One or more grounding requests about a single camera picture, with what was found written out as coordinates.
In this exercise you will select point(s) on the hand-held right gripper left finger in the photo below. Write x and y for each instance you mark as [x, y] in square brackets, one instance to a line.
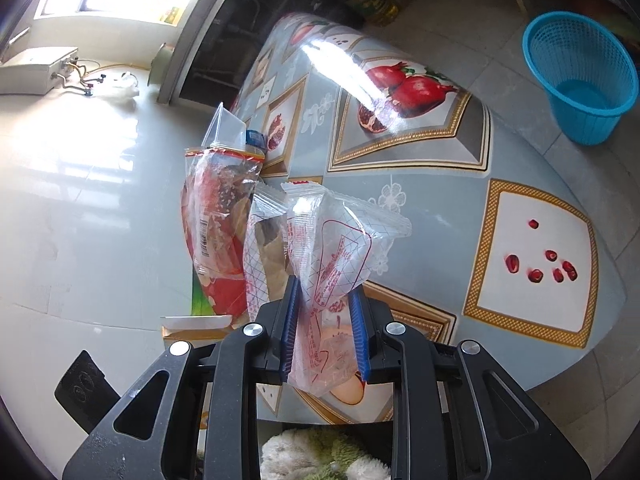
[291, 330]

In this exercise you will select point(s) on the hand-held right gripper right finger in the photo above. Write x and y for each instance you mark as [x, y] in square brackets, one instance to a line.
[357, 335]

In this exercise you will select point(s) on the clear red-printed plastic wrapper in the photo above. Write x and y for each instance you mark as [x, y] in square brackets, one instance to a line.
[330, 240]

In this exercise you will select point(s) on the red green printed food packet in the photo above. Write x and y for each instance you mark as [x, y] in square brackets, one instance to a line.
[215, 210]

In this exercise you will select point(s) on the clear plastic food container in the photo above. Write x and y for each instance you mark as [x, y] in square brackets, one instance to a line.
[225, 127]

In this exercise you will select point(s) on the blue plastic basket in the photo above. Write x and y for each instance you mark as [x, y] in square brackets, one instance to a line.
[585, 115]

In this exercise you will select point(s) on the clear crosshatch plastic wrapper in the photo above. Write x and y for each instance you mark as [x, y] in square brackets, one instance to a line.
[262, 255]

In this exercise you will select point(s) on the cardboard box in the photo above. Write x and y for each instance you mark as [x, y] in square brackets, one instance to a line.
[195, 330]

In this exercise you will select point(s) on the white green fluffy cloth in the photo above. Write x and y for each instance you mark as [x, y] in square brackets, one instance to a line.
[300, 452]

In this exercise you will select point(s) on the pomegranate printed tablecloth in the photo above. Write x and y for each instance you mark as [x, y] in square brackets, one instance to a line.
[425, 185]

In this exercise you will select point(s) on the blue crumpled wrapper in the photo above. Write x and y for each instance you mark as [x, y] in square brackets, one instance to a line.
[255, 137]

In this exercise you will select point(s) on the black flat object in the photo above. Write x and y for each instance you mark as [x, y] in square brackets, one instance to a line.
[82, 390]

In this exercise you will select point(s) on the white plastic bag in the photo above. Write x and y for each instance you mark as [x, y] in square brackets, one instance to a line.
[122, 87]

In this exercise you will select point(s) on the cooking oil bottle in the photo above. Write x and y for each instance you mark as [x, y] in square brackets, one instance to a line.
[375, 5]

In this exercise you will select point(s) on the small yellow box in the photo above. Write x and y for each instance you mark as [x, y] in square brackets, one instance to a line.
[170, 15]

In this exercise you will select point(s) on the white metal box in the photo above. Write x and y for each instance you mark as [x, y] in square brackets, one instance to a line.
[35, 70]

